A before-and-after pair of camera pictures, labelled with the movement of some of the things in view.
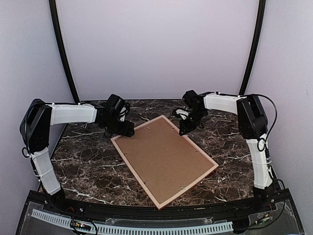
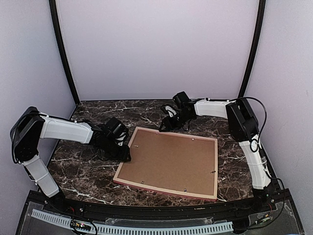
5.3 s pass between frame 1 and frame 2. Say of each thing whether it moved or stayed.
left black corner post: stayed
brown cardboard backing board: moved
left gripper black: moved
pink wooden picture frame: moved
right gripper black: moved
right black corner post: stayed
